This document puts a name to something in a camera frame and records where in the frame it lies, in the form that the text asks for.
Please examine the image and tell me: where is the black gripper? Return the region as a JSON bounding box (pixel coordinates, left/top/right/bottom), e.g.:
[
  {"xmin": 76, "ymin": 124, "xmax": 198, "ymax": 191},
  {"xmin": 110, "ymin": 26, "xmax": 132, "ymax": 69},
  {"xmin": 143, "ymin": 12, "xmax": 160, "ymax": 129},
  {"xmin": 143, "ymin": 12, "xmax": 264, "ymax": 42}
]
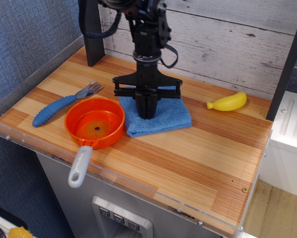
[{"xmin": 113, "ymin": 62, "xmax": 182, "ymax": 119}]

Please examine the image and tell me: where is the silver dispenser button panel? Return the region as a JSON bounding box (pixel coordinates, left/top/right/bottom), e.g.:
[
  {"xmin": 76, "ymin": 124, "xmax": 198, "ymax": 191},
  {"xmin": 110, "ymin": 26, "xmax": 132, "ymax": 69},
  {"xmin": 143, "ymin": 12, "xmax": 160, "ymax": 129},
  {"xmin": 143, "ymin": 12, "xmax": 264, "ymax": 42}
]
[{"xmin": 92, "ymin": 196, "xmax": 153, "ymax": 238}]

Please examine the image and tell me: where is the dark vertical post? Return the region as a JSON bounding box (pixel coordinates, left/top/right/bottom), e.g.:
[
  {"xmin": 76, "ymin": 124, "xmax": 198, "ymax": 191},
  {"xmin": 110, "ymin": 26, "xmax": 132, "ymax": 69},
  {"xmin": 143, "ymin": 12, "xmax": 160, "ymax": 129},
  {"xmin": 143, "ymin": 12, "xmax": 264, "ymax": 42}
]
[
  {"xmin": 266, "ymin": 31, "xmax": 297, "ymax": 121},
  {"xmin": 78, "ymin": 0, "xmax": 105, "ymax": 66}
]

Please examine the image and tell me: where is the clear acrylic table guard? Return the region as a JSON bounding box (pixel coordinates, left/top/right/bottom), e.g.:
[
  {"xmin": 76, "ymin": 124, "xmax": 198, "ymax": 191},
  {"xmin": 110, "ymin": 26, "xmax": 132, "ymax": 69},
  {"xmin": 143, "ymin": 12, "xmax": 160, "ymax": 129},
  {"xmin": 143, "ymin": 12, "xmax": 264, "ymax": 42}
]
[{"xmin": 0, "ymin": 37, "xmax": 272, "ymax": 238}]

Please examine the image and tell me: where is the orange toy pan grey handle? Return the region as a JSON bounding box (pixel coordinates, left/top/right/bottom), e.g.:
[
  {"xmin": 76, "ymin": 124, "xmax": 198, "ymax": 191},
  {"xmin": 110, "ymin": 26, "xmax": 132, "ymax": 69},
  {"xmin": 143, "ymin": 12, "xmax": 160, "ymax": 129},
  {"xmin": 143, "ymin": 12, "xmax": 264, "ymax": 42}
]
[{"xmin": 65, "ymin": 98, "xmax": 125, "ymax": 188}]

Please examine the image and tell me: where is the black braided cable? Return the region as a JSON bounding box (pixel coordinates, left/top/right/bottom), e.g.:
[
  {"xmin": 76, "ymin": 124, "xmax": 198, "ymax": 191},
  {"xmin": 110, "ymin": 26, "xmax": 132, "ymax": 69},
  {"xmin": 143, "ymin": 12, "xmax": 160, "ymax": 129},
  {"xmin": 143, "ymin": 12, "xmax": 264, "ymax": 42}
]
[{"xmin": 77, "ymin": 0, "xmax": 122, "ymax": 39}]

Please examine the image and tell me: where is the dark right vertical post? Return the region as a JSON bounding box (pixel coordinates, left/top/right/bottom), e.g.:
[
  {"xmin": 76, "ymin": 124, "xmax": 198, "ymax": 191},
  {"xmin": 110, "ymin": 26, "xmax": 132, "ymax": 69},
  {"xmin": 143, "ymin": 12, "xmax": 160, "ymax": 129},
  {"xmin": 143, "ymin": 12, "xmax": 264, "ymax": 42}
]
[{"xmin": 266, "ymin": 31, "xmax": 297, "ymax": 121}]

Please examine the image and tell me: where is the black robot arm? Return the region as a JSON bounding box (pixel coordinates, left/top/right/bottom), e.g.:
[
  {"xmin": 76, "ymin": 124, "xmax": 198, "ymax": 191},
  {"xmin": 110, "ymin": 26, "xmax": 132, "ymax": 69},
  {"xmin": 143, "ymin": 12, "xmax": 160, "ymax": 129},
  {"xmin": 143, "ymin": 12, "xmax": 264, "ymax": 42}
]
[{"xmin": 98, "ymin": 0, "xmax": 182, "ymax": 119}]

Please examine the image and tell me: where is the fork with blue handle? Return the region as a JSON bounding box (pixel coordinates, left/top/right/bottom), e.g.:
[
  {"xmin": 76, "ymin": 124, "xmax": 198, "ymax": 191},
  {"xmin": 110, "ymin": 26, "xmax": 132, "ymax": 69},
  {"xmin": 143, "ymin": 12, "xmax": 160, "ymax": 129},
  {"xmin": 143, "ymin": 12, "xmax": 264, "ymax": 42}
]
[{"xmin": 32, "ymin": 81, "xmax": 102, "ymax": 127}]

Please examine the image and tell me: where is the yellow toy banana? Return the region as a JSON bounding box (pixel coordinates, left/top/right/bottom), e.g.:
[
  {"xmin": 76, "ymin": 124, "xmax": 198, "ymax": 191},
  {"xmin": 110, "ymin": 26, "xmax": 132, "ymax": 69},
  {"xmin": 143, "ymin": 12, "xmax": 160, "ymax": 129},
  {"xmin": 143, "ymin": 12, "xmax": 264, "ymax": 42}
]
[{"xmin": 207, "ymin": 92, "xmax": 247, "ymax": 112}]

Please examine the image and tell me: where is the dark left vertical post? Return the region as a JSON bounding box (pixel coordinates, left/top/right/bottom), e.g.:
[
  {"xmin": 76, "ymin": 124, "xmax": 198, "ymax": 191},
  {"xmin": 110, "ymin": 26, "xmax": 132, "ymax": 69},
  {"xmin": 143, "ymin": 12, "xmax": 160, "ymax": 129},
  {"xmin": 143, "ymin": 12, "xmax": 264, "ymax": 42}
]
[{"xmin": 78, "ymin": 0, "xmax": 105, "ymax": 66}]

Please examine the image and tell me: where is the blue microfiber rag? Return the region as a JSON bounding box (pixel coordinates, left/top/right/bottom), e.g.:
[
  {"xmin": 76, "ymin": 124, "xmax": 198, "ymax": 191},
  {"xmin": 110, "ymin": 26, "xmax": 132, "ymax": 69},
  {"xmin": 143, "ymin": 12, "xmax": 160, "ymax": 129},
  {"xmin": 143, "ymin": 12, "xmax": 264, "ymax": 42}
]
[{"xmin": 119, "ymin": 96, "xmax": 192, "ymax": 137}]

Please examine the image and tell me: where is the yellow object bottom left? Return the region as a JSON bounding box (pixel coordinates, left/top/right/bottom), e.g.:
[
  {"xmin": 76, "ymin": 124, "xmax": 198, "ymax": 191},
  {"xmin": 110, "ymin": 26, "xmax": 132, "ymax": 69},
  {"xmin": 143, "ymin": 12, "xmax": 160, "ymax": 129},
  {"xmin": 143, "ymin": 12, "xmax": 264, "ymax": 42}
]
[{"xmin": 8, "ymin": 227, "xmax": 34, "ymax": 238}]

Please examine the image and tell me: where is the white toy sink unit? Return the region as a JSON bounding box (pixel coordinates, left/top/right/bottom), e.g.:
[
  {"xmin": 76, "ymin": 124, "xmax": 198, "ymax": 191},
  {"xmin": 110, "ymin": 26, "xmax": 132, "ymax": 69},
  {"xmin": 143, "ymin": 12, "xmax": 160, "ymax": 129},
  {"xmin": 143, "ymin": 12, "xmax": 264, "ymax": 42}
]
[{"xmin": 259, "ymin": 91, "xmax": 297, "ymax": 195}]

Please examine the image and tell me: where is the grey toy fridge cabinet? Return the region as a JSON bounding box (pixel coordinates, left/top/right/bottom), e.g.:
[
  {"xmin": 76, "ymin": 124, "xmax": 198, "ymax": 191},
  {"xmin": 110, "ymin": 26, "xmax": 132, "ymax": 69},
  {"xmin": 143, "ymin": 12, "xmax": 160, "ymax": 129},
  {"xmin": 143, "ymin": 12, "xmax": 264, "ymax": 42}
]
[{"xmin": 37, "ymin": 154, "xmax": 219, "ymax": 238}]

